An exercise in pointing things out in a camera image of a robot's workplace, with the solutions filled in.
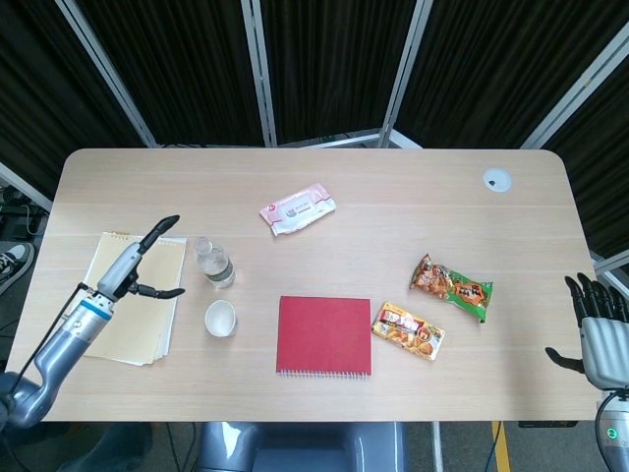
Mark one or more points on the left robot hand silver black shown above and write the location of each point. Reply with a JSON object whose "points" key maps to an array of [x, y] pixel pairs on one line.
{"points": [[120, 270]]}

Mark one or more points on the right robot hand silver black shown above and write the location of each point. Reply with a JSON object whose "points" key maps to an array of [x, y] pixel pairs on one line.
{"points": [[607, 344]]}

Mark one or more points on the transparent plastic water bottle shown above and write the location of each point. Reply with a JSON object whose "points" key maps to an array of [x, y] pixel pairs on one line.
{"points": [[216, 268]]}

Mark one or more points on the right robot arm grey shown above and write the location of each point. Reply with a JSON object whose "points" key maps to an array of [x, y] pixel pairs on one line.
{"points": [[614, 437]]}

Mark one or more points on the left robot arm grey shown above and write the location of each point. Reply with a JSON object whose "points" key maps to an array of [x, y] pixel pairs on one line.
{"points": [[74, 334]]}

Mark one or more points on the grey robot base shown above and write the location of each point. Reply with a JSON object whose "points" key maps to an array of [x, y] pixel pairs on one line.
{"points": [[304, 447]]}

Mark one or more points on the white paper cup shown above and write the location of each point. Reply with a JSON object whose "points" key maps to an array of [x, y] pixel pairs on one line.
{"points": [[219, 318]]}

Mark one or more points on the yellow paper notepad stack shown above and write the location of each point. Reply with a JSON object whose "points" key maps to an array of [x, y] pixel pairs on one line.
{"points": [[137, 329]]}

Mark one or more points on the black white sneaker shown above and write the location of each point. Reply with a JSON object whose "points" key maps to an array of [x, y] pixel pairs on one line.
{"points": [[17, 260]]}

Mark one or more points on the yellow floor tape strip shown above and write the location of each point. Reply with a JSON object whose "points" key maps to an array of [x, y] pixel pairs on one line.
{"points": [[500, 447]]}

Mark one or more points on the orange green snack bag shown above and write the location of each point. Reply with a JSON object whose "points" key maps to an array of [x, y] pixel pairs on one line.
{"points": [[452, 287]]}

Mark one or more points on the pink wet wipes pack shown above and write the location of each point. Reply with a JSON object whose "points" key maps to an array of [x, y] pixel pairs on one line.
{"points": [[297, 209]]}

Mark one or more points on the white table leg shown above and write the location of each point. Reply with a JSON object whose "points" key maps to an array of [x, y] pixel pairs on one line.
{"points": [[437, 447]]}

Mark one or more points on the yellow orange snack pack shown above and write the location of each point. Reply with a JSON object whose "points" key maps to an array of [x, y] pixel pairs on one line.
{"points": [[408, 332]]}

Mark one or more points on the red spiral notebook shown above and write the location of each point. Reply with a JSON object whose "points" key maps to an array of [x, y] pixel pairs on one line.
{"points": [[324, 334]]}

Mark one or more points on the white partition frame post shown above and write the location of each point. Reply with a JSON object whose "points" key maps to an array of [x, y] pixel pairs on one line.
{"points": [[575, 93], [258, 74], [403, 74], [110, 78]]}

